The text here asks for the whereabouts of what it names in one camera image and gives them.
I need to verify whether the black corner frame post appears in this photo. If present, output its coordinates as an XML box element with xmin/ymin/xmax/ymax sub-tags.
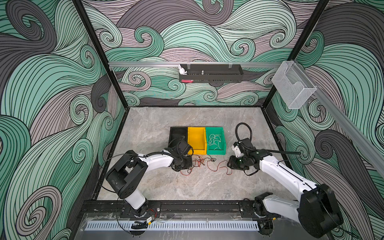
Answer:
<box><xmin>72</xmin><ymin>0</ymin><xmax>129</xmax><ymax>112</ymax></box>
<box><xmin>262</xmin><ymin>0</ymin><xmax>330</xmax><ymax>109</ymax></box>

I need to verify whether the green storage bin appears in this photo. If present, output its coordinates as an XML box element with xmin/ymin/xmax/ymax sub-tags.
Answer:
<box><xmin>206</xmin><ymin>127</ymin><xmax>227</xmax><ymax>156</ymax></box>

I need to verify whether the yellow storage bin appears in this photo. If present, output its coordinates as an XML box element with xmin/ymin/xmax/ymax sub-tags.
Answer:
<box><xmin>188</xmin><ymin>127</ymin><xmax>207</xmax><ymax>155</ymax></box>

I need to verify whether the black wall shelf tray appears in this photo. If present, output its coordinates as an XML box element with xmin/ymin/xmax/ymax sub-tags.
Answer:
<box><xmin>179</xmin><ymin>65</ymin><xmax>244</xmax><ymax>84</ymax></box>

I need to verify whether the white rabbit figurine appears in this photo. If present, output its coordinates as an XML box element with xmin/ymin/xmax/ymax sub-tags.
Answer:
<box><xmin>178</xmin><ymin>65</ymin><xmax>188</xmax><ymax>75</ymax></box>

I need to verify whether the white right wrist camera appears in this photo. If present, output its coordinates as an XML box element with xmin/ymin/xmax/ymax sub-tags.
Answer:
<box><xmin>232</xmin><ymin>142</ymin><xmax>244</xmax><ymax>158</ymax></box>

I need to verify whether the clear plastic wall holder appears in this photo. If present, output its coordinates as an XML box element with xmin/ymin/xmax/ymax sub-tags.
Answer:
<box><xmin>272</xmin><ymin>61</ymin><xmax>317</xmax><ymax>110</ymax></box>

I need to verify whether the white slotted cable duct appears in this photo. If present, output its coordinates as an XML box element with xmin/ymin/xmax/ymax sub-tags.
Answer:
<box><xmin>85</xmin><ymin>220</ymin><xmax>259</xmax><ymax>232</ymax></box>

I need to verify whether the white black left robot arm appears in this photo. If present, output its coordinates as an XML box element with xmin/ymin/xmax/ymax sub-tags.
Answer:
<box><xmin>105</xmin><ymin>149</ymin><xmax>193</xmax><ymax>212</ymax></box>

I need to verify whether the black storage bin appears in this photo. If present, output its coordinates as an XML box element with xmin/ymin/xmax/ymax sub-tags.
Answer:
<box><xmin>168</xmin><ymin>127</ymin><xmax>188</xmax><ymax>148</ymax></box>

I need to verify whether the white wire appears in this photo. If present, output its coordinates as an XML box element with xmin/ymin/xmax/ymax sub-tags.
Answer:
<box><xmin>208</xmin><ymin>133</ymin><xmax>225</xmax><ymax>150</ymax></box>

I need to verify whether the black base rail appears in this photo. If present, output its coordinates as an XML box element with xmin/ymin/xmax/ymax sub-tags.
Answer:
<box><xmin>81</xmin><ymin>199</ymin><xmax>288</xmax><ymax>220</ymax></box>

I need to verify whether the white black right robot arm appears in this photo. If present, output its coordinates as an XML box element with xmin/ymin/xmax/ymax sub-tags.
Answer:
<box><xmin>227</xmin><ymin>149</ymin><xmax>344</xmax><ymax>239</ymax></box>

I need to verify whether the aluminium wall rail back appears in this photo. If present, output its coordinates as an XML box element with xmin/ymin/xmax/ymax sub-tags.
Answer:
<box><xmin>108</xmin><ymin>61</ymin><xmax>282</xmax><ymax>69</ymax></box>

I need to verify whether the red black wire bundle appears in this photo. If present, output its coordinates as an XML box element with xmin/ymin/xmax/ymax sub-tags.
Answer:
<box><xmin>179</xmin><ymin>154</ymin><xmax>217</xmax><ymax>177</ymax></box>

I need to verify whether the black corner frame post left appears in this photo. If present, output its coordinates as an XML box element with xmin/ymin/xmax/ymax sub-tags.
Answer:
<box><xmin>72</xmin><ymin>0</ymin><xmax>129</xmax><ymax>112</ymax></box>

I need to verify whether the black corner frame post right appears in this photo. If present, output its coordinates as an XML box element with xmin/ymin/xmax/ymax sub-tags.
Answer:
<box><xmin>262</xmin><ymin>0</ymin><xmax>330</xmax><ymax>109</ymax></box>

